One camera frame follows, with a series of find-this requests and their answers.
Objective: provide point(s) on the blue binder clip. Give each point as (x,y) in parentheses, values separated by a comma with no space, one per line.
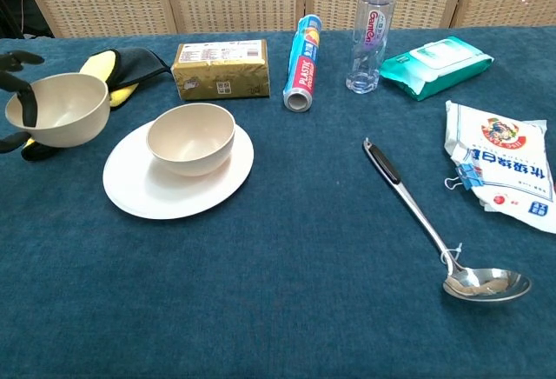
(471,177)

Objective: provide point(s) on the clear water bottle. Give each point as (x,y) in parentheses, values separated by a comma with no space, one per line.
(369,48)

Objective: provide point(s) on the blue plastic wrap roll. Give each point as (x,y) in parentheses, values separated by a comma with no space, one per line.
(304,70)

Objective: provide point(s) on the white round plate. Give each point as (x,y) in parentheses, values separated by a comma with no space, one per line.
(143,188)

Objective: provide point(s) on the gold wrapped box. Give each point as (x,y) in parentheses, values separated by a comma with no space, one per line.
(221,75)

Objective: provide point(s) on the yellow and grey cleaning mitt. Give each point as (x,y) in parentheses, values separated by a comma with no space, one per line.
(130,61)

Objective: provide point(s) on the green wet wipes pack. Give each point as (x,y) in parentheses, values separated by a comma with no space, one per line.
(434,68)

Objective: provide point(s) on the white sugar bag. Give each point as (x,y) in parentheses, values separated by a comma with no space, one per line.
(504,166)

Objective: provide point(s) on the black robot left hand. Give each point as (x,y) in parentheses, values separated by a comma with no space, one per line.
(28,105)

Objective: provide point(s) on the beige bowl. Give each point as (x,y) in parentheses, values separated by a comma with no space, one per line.
(191,140)
(74,114)

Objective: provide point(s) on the blue table cloth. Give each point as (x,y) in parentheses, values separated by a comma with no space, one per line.
(260,287)

